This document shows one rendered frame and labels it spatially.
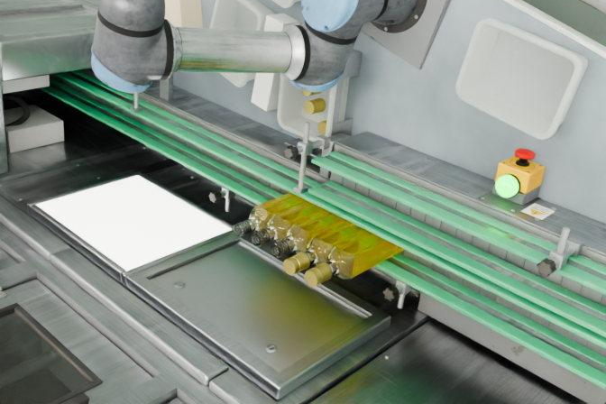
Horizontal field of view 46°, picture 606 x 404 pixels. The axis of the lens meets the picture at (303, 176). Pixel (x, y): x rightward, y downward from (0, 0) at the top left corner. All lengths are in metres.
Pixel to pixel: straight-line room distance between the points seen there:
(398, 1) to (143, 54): 0.54
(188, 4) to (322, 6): 0.70
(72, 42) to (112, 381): 1.08
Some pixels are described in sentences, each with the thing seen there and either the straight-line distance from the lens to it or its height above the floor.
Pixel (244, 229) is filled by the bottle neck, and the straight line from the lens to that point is 1.52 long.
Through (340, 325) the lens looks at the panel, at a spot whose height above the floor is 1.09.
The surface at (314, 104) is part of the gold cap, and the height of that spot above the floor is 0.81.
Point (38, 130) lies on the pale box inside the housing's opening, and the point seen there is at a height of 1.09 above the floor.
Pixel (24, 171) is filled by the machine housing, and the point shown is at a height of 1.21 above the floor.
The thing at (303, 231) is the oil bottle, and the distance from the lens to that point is 1.48.
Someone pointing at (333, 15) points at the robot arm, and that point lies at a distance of 1.42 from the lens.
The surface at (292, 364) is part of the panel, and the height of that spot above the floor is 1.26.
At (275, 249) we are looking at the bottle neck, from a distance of 1.47.
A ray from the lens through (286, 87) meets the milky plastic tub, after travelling 1.77.
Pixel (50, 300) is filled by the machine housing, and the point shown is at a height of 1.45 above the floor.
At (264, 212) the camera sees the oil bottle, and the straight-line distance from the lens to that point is 1.55.
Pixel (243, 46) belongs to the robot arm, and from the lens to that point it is 1.42.
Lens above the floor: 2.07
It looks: 44 degrees down
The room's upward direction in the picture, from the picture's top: 110 degrees counter-clockwise
